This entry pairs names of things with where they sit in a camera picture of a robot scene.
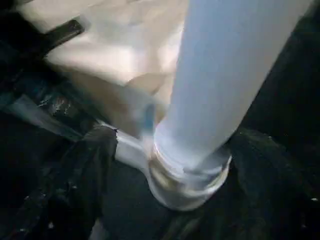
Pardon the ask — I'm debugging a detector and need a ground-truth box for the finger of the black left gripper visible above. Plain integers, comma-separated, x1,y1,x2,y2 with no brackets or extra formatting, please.
44,19,85,50

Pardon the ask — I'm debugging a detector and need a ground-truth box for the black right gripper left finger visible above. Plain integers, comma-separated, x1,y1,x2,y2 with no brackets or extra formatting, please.
14,124,120,240

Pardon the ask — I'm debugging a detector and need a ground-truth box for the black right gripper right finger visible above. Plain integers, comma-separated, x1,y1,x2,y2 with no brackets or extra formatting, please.
229,127,320,240

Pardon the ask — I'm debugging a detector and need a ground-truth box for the white plastic table leg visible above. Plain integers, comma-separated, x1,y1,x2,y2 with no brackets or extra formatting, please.
153,0,313,176

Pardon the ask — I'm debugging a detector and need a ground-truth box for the black work mat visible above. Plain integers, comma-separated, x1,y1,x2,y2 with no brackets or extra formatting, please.
0,9,320,240

